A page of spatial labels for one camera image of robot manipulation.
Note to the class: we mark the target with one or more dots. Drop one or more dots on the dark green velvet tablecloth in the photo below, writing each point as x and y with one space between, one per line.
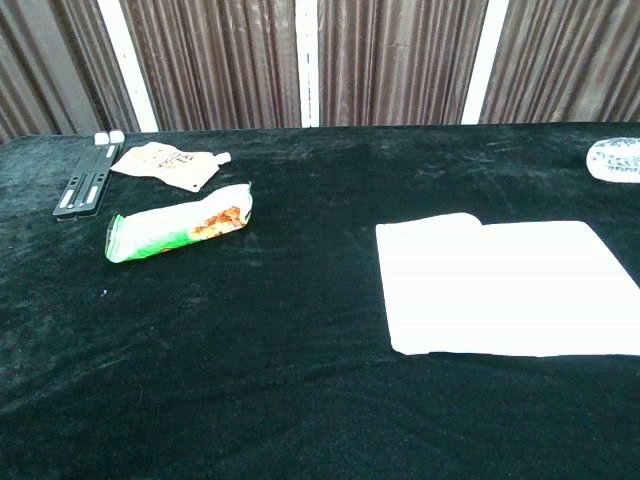
250 350

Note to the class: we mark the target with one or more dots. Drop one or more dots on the green white snack bag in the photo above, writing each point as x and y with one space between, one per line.
165 230

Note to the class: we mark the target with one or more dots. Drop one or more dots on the white spouted drink pouch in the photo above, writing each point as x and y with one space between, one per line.
165 162

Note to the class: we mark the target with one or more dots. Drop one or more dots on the white cloth bag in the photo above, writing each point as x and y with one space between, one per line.
500 285

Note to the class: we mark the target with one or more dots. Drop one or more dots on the brown pleated curtain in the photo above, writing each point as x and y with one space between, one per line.
400 60
215 60
565 60
55 65

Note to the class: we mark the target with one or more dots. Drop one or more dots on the clear plastic package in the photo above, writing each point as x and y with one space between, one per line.
617 160

